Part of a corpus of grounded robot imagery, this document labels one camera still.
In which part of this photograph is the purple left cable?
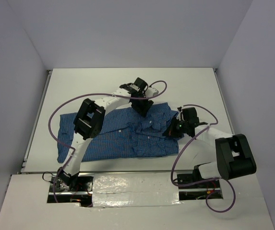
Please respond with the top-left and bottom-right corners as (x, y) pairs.
(48, 80), (168, 204)

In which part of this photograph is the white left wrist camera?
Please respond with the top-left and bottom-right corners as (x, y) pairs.
(145, 87), (159, 98)

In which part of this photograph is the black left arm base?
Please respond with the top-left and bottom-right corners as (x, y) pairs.
(42, 172), (94, 207)

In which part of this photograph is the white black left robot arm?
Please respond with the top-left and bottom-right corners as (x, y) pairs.
(56, 78), (159, 191)

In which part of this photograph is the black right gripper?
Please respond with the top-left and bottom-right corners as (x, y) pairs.
(163, 116), (189, 138)

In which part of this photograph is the silver tape patch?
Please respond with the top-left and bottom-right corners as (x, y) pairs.
(92, 172), (180, 207)

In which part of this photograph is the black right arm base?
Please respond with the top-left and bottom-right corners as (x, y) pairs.
(173, 171), (223, 201)

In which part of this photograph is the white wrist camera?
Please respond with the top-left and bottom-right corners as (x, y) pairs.
(177, 106), (183, 121)
(145, 87), (159, 98)

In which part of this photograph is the blue checked long sleeve shirt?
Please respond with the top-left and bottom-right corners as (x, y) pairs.
(56, 102), (184, 163)

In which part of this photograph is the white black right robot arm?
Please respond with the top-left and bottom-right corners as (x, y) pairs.
(163, 104), (257, 187)

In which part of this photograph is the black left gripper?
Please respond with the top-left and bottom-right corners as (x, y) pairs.
(131, 93), (153, 117)

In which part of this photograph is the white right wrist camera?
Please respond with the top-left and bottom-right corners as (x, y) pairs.
(177, 106), (183, 121)

